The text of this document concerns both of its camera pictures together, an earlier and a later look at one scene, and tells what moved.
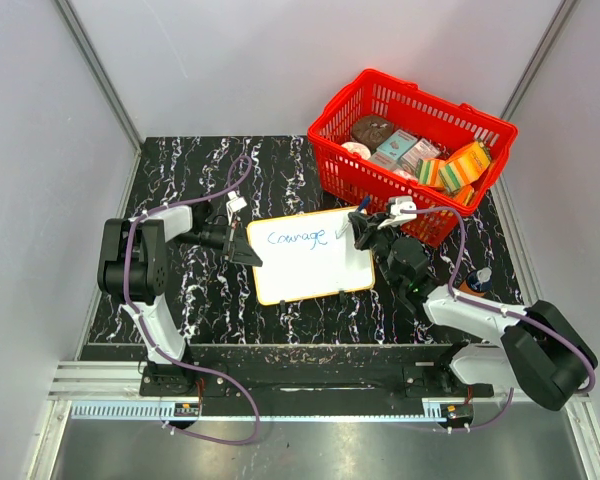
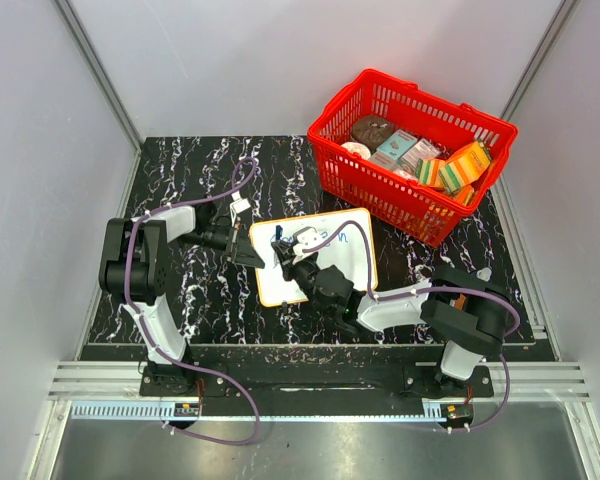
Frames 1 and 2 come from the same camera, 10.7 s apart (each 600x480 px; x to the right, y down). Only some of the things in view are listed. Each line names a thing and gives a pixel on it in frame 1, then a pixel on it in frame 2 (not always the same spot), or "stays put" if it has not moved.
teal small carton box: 398,144 stays put
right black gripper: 365,227 → 286,251
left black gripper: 242,252 stays put
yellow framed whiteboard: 308,255 stays put
